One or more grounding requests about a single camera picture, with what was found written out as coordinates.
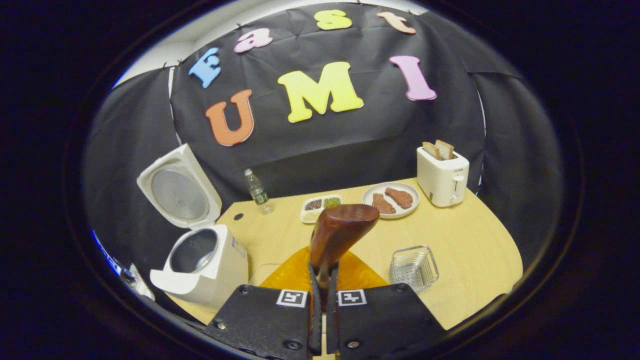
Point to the white toaster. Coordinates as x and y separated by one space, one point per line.
442 182

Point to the brown wooden spoon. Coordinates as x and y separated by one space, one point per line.
340 230

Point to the white rice cooker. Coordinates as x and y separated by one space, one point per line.
210 265

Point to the toast slice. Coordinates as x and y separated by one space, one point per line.
445 149
431 150

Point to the blue white screen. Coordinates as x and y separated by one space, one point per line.
106 252

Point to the white round plate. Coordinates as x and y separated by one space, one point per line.
410 210

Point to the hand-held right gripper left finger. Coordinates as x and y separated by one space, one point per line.
260 325

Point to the brown meat piece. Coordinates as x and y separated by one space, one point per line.
400 198
383 204

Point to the white divided grain tray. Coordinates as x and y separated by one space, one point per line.
320 207

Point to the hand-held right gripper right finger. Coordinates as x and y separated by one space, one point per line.
380 320

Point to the clear mesh chopstick holder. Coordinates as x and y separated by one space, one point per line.
414 270

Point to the clear plastic water bottle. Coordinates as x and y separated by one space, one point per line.
257 192

